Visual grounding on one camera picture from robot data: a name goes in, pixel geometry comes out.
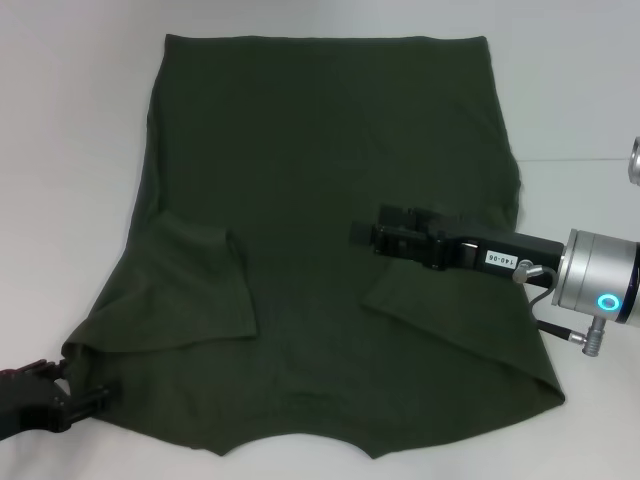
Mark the dark green shirt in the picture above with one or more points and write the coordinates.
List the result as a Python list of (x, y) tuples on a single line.
[(320, 150)]

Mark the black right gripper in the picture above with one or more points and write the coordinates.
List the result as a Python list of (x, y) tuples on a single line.
[(530, 255)]

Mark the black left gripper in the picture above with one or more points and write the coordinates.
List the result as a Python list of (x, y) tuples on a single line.
[(27, 405)]

